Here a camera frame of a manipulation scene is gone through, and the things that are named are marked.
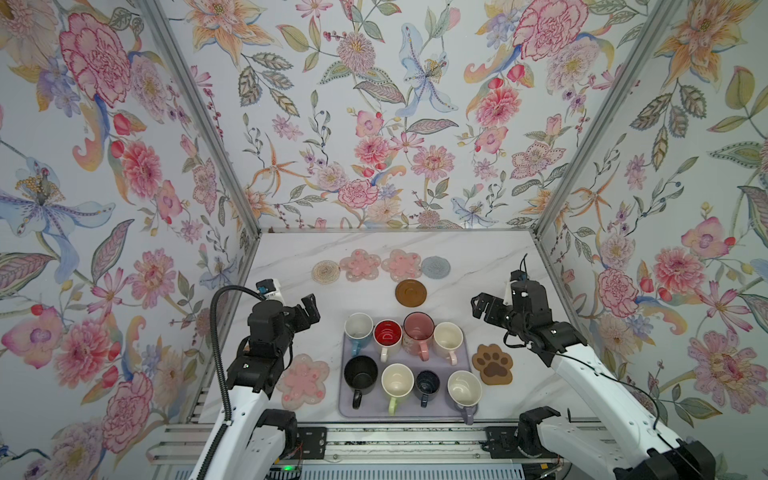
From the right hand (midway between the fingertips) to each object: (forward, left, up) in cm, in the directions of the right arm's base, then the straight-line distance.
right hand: (483, 301), depth 82 cm
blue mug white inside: (-4, +35, -11) cm, 37 cm away
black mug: (-16, +33, -14) cm, 39 cm away
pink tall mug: (-5, +17, -12) cm, 21 cm away
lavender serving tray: (-24, +29, -15) cm, 40 cm away
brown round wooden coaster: (+13, +19, -16) cm, 27 cm away
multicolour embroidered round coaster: (+19, +49, -14) cm, 54 cm away
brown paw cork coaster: (-11, -5, -15) cm, 20 cm away
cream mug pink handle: (-5, +8, -11) cm, 15 cm away
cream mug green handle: (-18, +23, -13) cm, 32 cm away
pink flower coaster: (+24, +37, -15) cm, 47 cm away
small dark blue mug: (-18, +15, -14) cm, 28 cm away
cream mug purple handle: (-19, +4, -15) cm, 24 cm away
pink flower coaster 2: (+25, +22, -15) cm, 36 cm away
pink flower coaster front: (-19, +49, -15) cm, 54 cm away
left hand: (-5, +47, +5) cm, 48 cm away
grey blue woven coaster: (+24, +9, -15) cm, 30 cm away
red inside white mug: (-4, +26, -13) cm, 29 cm away
